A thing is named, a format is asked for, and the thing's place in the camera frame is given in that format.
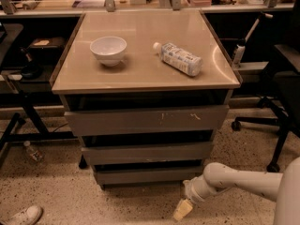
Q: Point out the grey drawer cabinet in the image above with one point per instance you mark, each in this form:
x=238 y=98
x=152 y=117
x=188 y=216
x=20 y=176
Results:
x=141 y=80

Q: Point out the white plastic bottle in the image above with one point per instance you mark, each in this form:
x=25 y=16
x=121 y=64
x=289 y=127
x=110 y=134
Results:
x=179 y=58

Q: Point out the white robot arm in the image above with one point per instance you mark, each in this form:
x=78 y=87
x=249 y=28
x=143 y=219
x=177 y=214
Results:
x=281 y=188

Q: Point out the grey drawer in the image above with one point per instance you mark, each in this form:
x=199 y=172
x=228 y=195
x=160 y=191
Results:
x=146 y=153
x=134 y=121
x=147 y=176

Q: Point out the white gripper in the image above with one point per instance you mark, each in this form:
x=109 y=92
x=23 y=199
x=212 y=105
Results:
x=192 y=192

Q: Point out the white ceramic bowl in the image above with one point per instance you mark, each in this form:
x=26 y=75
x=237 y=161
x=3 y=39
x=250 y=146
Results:
x=109 y=51

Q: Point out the plastic bottle on floor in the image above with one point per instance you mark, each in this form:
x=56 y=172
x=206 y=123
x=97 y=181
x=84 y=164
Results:
x=33 y=152

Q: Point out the black box on shelf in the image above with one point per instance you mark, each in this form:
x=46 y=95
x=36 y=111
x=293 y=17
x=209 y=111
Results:
x=47 y=43

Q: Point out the black office chair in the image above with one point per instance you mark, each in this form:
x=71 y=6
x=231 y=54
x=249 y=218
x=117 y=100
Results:
x=280 y=80

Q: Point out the white sneaker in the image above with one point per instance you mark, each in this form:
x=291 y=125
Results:
x=28 y=216

